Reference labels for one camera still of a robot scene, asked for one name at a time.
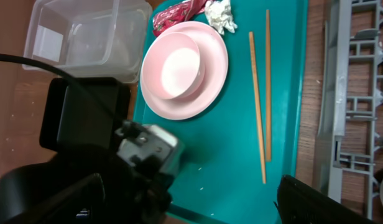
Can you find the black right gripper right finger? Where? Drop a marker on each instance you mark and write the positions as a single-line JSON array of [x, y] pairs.
[[299, 203]]

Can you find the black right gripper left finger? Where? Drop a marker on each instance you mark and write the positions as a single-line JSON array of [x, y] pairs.
[[81, 202]]

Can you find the white tissue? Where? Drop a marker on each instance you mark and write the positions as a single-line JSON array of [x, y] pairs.
[[219, 16]]

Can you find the red snack wrapper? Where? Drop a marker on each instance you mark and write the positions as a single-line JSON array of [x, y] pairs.
[[176, 14]]

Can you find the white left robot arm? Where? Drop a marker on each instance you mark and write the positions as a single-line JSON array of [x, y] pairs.
[[136, 176]]

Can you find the grey dishwasher rack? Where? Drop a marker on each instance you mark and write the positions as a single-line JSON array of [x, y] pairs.
[[352, 91]]

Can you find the teal plastic tray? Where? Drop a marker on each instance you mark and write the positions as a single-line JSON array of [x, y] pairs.
[[220, 178]]

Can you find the black plastic tray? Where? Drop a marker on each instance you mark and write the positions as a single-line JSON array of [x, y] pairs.
[[74, 119]]

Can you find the right wooden chopstick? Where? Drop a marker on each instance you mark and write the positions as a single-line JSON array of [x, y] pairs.
[[268, 87]]

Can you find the wooden chopstick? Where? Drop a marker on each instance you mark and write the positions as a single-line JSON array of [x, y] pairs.
[[257, 106], [268, 87]]

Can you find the clear plastic bin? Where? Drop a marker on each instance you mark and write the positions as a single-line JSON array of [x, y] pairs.
[[90, 38]]

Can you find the left wooden chopstick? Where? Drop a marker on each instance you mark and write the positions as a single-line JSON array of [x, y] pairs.
[[257, 106]]

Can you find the pink plate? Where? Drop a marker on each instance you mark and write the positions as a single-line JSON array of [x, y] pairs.
[[215, 59]]

